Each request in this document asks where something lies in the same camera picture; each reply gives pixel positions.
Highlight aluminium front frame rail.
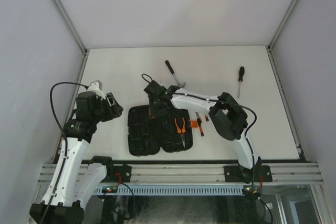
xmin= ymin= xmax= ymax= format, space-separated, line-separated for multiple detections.
xmin=38 ymin=163 xmax=323 ymax=184

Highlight blue slotted cable duct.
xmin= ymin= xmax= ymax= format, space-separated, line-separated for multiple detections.
xmin=93 ymin=185 xmax=244 ymax=196

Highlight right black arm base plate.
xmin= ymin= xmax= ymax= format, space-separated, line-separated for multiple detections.
xmin=224 ymin=165 xmax=273 ymax=183

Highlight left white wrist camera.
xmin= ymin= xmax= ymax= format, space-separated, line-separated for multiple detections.
xmin=87 ymin=80 xmax=104 ymax=98

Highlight orange grip bit screwdriver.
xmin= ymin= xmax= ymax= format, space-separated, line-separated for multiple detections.
xmin=149 ymin=105 xmax=155 ymax=120

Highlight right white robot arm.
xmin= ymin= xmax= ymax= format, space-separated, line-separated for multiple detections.
xmin=144 ymin=80 xmax=262 ymax=183

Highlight black plastic tool case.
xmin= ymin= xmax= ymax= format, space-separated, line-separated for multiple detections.
xmin=128 ymin=105 xmax=193 ymax=156

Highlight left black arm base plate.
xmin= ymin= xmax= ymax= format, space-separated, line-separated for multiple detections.
xmin=102 ymin=165 xmax=132 ymax=183

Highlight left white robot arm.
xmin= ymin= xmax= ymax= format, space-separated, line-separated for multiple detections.
xmin=29 ymin=91 xmax=123 ymax=223

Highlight orange handled needle-nose pliers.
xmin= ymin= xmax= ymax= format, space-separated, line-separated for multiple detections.
xmin=174 ymin=117 xmax=186 ymax=148

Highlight black handled claw hammer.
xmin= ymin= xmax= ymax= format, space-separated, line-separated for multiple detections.
xmin=165 ymin=60 xmax=186 ymax=88

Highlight black orange handled screwdriver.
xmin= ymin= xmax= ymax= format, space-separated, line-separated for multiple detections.
xmin=237 ymin=66 xmax=245 ymax=98

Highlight right black camera cable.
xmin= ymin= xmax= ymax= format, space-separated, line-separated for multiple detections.
xmin=141 ymin=73 xmax=258 ymax=183

